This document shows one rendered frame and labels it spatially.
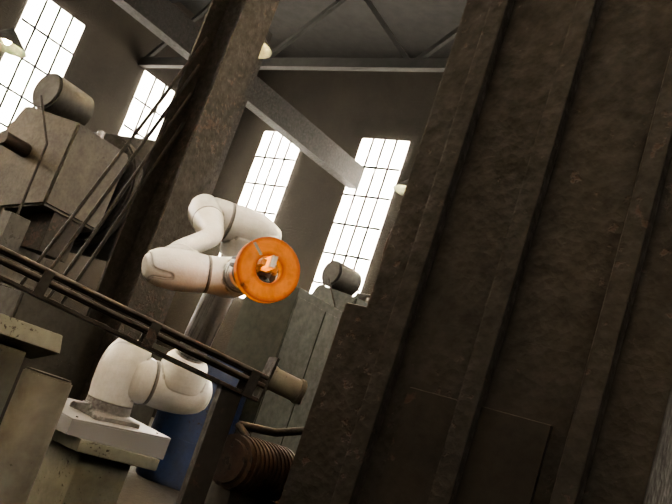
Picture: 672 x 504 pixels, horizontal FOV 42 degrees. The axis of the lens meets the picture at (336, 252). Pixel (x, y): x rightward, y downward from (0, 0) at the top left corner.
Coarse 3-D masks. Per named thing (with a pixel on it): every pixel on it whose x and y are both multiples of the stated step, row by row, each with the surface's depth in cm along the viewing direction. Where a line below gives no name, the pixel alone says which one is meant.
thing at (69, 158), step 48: (48, 96) 756; (0, 144) 714; (48, 144) 725; (96, 144) 736; (0, 192) 733; (48, 192) 707; (96, 192) 746; (0, 240) 680; (48, 240) 718; (96, 240) 779
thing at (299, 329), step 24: (240, 312) 611; (264, 312) 600; (288, 312) 589; (312, 312) 605; (336, 312) 628; (240, 336) 604; (264, 336) 592; (288, 336) 587; (312, 336) 609; (240, 360) 596; (264, 360) 585; (288, 360) 591; (312, 360) 612; (312, 384) 616; (264, 408) 578; (288, 408) 598
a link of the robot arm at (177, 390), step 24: (240, 216) 282; (264, 216) 288; (240, 240) 283; (216, 312) 291; (192, 336) 292; (192, 360) 294; (168, 384) 291; (192, 384) 294; (168, 408) 295; (192, 408) 297
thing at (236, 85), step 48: (144, 0) 1134; (240, 0) 565; (192, 48) 554; (240, 48) 543; (192, 96) 556; (240, 96) 549; (192, 144) 522; (336, 144) 1499; (144, 192) 537; (192, 192) 528; (144, 240) 531; (144, 288) 508
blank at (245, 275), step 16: (256, 240) 202; (272, 240) 203; (240, 256) 200; (256, 256) 201; (288, 256) 204; (240, 272) 199; (288, 272) 203; (240, 288) 201; (256, 288) 200; (272, 288) 201; (288, 288) 203
